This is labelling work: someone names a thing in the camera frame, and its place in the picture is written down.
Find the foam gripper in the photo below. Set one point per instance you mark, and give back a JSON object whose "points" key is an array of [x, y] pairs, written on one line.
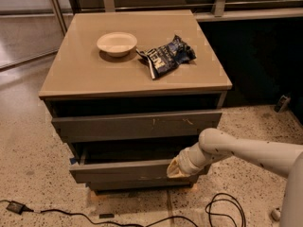
{"points": [[187, 163]]}

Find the grey drawer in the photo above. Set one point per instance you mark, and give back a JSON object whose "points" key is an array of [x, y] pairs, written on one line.
{"points": [[134, 125], [123, 160], [134, 184]]}

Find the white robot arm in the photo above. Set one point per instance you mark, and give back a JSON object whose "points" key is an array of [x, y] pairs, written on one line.
{"points": [[283, 159]]}

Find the grey top drawer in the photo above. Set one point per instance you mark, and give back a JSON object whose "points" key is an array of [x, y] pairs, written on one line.
{"points": [[134, 125]]}

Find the grey bottom drawer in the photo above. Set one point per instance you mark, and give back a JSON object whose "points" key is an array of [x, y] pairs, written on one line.
{"points": [[134, 184]]}

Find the grey drawer cabinet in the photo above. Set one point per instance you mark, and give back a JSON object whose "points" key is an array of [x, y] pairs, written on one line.
{"points": [[84, 81]]}

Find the blue tape piece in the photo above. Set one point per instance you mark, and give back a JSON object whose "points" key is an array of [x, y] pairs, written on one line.
{"points": [[72, 161]]}

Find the white power strip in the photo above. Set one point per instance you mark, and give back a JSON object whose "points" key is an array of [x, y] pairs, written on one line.
{"points": [[275, 214]]}

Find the blue chip bag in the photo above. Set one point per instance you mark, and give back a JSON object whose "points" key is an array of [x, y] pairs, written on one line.
{"points": [[166, 58]]}

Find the small grey floor device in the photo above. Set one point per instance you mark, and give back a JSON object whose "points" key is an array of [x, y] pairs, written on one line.
{"points": [[282, 103]]}

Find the white bowl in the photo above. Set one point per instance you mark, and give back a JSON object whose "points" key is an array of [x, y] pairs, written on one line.
{"points": [[117, 44]]}

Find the black power adapter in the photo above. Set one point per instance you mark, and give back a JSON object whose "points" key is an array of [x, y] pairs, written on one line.
{"points": [[18, 208]]}

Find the metal railing frame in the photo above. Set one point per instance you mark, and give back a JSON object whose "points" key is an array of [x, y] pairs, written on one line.
{"points": [[203, 10]]}

